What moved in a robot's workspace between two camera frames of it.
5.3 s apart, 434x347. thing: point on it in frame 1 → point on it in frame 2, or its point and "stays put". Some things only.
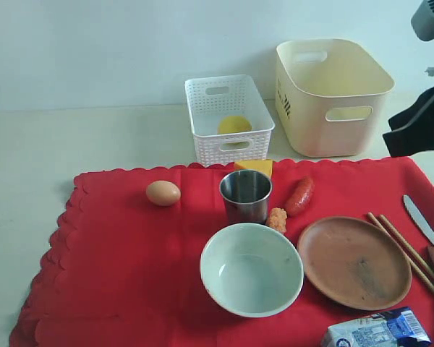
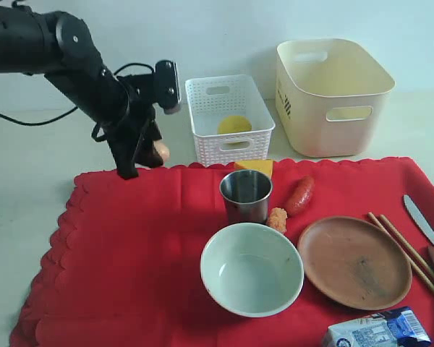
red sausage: x=299 y=196 stays put
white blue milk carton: x=398 y=327 stays put
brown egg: x=163 y=193 → x=162 y=149
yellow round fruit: x=233 y=124 stays put
